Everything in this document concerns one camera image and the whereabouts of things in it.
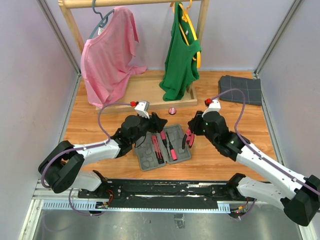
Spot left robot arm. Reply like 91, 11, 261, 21
38, 112, 168, 198

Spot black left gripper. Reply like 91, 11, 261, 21
130, 111, 168, 144

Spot teal clothes hanger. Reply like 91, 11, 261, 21
88, 0, 115, 39

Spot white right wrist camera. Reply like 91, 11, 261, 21
202, 98, 221, 118

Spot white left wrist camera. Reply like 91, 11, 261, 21
130, 100, 150, 119

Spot wooden clothes rack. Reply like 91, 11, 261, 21
58, 0, 198, 110

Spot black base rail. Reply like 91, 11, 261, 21
77, 179, 247, 211

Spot grey plastic tool case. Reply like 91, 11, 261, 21
133, 124, 192, 171

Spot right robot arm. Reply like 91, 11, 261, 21
188, 111, 320, 227

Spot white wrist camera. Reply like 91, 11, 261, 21
202, 98, 221, 118
130, 100, 150, 119

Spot yellow clothes hanger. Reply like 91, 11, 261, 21
165, 2, 202, 74

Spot pink black utility knife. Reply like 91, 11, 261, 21
151, 135, 164, 164

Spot pink black pliers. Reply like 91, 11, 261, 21
181, 128, 195, 150

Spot green tank top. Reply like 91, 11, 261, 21
159, 2, 202, 102

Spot folded grey checked cloth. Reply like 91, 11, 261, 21
218, 75, 262, 106

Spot pink black screwdriver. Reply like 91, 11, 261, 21
166, 133, 178, 161
160, 130, 168, 147

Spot pink t-shirt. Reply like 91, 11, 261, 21
80, 6, 147, 108

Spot red black tape roll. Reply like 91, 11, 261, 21
168, 107, 177, 115

